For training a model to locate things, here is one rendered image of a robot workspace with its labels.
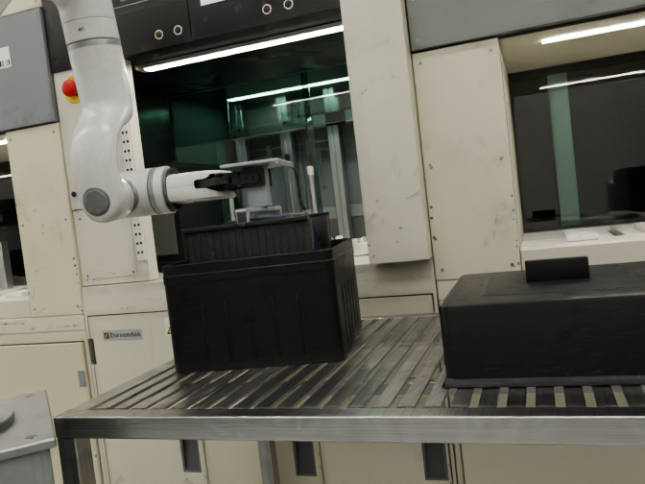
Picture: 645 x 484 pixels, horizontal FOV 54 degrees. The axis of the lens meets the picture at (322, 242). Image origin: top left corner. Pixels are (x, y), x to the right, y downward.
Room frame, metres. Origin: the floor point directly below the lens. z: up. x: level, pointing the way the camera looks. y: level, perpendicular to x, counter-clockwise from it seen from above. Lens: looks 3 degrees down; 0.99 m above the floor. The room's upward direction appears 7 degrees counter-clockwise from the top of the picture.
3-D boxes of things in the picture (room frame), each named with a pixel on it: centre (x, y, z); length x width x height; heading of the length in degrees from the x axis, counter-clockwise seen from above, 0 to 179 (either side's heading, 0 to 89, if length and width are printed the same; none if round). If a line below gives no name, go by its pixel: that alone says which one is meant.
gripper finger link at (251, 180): (1.07, 0.12, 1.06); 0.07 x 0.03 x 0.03; 80
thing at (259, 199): (1.10, 0.10, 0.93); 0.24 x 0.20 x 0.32; 170
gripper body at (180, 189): (1.12, 0.21, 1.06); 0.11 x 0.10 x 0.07; 80
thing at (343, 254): (1.10, 0.10, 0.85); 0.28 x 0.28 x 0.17; 80
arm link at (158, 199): (1.13, 0.27, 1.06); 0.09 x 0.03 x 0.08; 170
